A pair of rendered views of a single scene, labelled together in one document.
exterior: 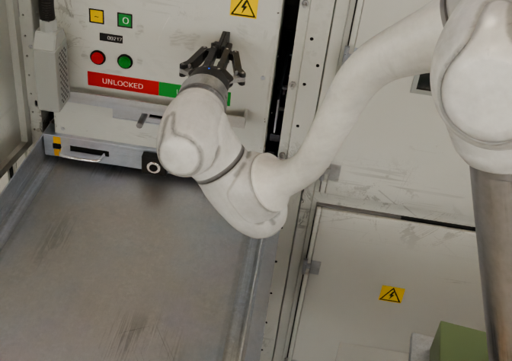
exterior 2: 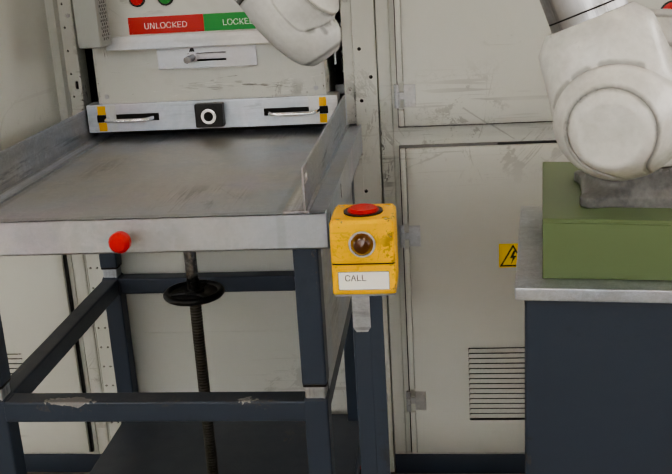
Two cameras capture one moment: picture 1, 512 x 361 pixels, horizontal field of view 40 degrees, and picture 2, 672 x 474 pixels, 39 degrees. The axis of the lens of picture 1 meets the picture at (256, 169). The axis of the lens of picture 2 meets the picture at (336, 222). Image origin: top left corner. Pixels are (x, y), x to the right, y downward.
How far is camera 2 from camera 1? 0.93 m
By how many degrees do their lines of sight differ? 20
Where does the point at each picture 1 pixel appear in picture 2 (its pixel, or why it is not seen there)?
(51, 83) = (90, 12)
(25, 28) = not seen: outside the picture
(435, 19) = not seen: outside the picture
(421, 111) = not seen: outside the picture
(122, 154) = (173, 113)
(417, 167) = (498, 66)
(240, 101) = not seen: hidden behind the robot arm
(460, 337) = (566, 166)
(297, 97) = (352, 13)
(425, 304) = not seen: hidden behind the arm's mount
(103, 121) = (149, 77)
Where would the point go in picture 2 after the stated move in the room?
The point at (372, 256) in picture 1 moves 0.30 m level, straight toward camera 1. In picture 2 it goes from (477, 203) to (455, 245)
